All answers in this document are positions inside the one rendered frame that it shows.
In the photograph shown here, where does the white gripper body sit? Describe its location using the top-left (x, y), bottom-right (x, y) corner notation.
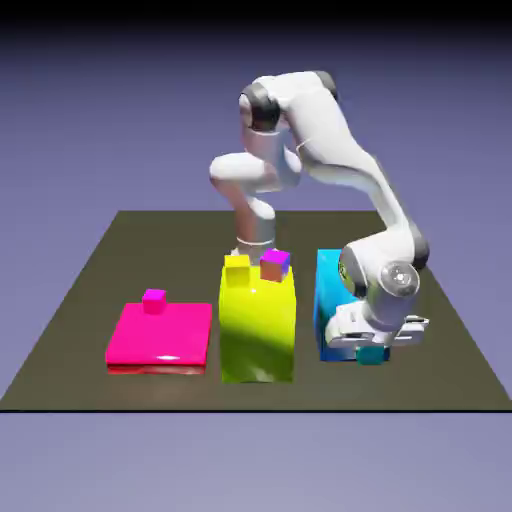
top-left (325, 300), bottom-right (427, 350)

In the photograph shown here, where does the small teal cube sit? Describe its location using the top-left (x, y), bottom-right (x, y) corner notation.
top-left (355, 346), bottom-right (388, 366)

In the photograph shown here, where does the small purple and orange cube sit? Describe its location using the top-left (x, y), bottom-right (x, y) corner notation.
top-left (258, 248), bottom-right (292, 284)

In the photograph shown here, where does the small yellow cube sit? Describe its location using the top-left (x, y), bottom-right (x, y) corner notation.
top-left (223, 254), bottom-right (252, 288)

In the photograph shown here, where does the small magenta cube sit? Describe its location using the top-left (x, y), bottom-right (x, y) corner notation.
top-left (141, 288), bottom-right (168, 316)

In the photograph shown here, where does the large blue box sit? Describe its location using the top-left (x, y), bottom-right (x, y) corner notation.
top-left (313, 248), bottom-right (392, 363)

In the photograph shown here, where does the large yellow box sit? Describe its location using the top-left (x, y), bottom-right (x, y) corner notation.
top-left (218, 255), bottom-right (298, 384)

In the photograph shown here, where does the large pink box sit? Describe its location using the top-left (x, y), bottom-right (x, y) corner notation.
top-left (104, 301), bottom-right (214, 376)

